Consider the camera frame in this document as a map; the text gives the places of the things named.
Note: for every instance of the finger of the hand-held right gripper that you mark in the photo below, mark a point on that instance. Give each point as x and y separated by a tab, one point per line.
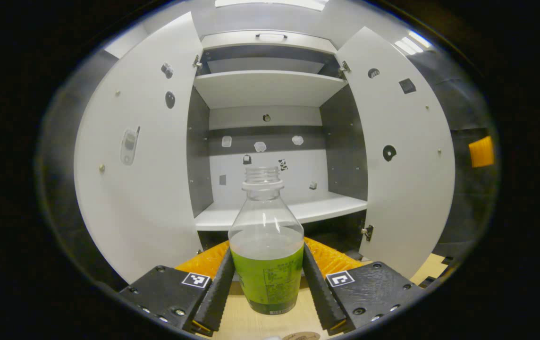
481	152

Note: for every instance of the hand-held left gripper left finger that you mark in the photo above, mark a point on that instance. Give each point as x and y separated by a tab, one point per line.
215	293

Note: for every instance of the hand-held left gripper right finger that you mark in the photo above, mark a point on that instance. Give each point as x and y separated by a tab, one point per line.
319	293

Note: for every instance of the round brown coaster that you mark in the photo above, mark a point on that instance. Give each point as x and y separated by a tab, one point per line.
300	336

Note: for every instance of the green label clear bottle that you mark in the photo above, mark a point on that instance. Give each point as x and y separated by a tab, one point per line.
265	278

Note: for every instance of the metal door hinge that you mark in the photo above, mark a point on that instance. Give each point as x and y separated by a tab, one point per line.
344	67
367	232
197	62

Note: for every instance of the white cabinet shelf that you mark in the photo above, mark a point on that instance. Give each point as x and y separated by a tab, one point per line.
265	87
326	208

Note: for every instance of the white cabinet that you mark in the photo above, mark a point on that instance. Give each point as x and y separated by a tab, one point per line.
345	141

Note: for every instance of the small ceiling light panel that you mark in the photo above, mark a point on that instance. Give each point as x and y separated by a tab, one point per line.
414	42

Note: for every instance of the large ceiling light panel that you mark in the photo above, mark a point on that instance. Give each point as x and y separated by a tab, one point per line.
270	3

